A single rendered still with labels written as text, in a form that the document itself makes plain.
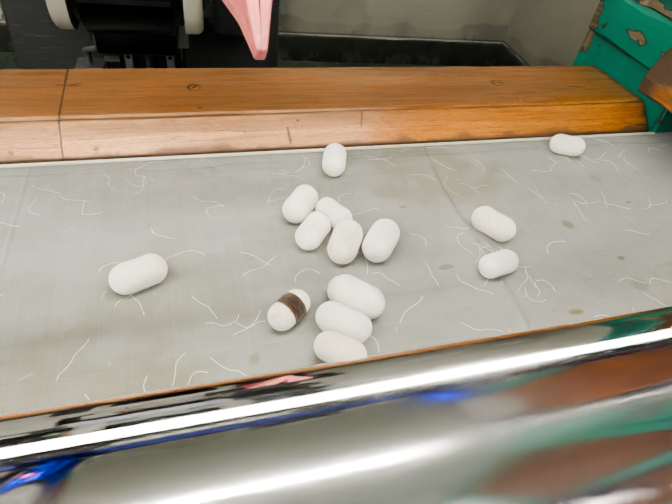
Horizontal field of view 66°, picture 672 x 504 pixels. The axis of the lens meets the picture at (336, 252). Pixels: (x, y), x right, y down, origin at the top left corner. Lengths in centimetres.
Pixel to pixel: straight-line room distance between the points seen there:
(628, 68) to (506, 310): 41
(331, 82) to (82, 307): 32
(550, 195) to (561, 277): 10
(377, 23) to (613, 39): 188
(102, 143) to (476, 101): 35
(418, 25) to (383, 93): 208
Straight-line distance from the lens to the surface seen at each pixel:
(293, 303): 31
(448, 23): 265
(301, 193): 38
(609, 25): 74
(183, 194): 41
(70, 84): 52
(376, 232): 36
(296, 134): 47
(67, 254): 38
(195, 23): 91
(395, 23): 256
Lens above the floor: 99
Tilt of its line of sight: 43 degrees down
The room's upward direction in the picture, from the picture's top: 9 degrees clockwise
